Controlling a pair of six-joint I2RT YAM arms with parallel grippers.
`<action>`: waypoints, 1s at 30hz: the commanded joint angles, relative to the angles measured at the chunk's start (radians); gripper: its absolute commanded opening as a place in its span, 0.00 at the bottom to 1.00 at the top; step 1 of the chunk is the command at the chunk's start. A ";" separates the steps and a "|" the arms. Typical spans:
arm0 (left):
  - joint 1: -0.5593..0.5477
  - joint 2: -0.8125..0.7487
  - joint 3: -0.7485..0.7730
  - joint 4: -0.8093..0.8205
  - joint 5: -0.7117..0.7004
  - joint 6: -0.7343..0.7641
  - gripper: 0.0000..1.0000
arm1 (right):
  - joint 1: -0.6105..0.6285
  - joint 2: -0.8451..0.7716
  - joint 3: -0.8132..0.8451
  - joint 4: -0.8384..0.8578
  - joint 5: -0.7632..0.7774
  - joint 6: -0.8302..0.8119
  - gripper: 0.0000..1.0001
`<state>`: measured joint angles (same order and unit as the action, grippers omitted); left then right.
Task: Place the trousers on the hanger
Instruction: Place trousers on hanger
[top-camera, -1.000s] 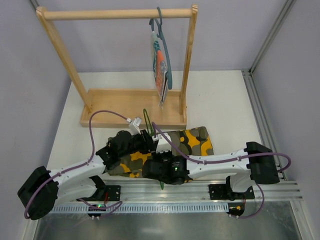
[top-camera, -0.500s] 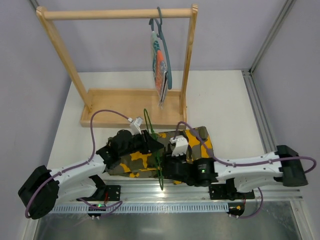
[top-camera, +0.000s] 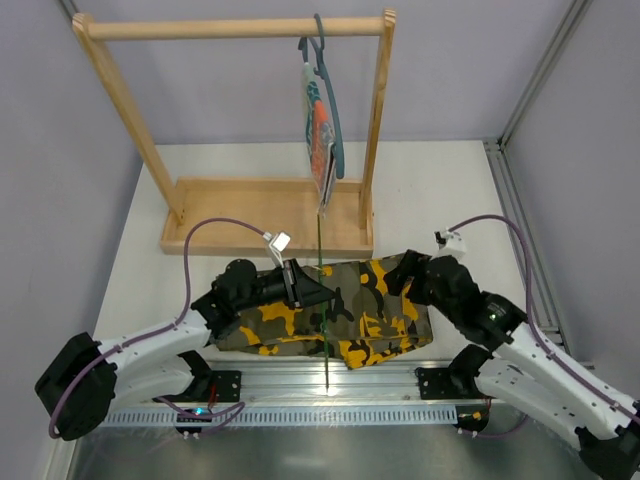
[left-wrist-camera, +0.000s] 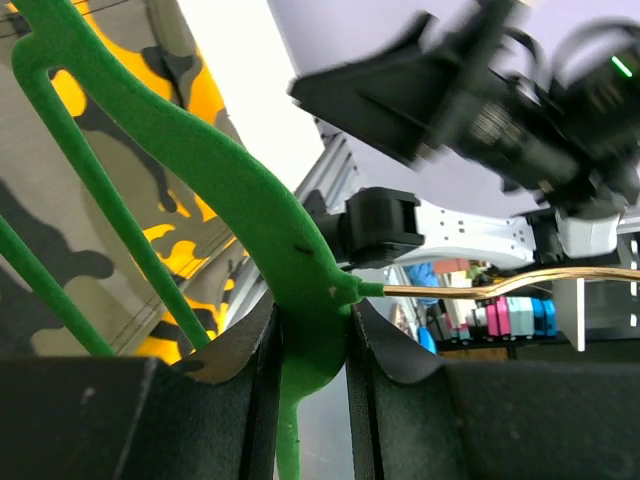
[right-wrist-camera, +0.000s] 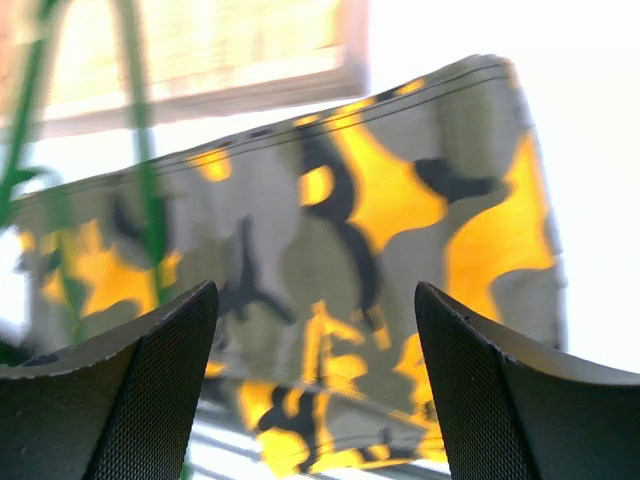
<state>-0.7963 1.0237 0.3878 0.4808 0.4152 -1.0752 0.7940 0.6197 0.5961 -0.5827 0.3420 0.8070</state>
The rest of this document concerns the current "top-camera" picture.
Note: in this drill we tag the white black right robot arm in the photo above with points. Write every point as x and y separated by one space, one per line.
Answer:
510 360

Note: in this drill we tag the aluminium corner frame profile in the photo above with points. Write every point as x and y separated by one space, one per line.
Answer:
545 306

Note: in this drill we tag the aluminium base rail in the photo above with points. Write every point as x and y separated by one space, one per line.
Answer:
301 381

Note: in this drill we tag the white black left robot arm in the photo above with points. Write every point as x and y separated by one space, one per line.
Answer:
89 378

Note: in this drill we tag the colourful printed cloth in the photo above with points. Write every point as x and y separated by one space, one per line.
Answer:
319 138

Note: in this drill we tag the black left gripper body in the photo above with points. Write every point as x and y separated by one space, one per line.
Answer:
291 283

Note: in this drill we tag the slotted grey cable duct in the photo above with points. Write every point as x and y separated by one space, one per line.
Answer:
290 416

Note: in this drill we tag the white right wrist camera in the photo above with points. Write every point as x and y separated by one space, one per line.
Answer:
450 243

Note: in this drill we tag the wooden clothes rack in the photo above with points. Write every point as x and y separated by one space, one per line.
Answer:
285 203

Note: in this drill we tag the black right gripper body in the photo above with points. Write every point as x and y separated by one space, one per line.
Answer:
420 267

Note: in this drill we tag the camouflage yellow green trousers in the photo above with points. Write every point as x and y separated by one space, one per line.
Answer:
364 325

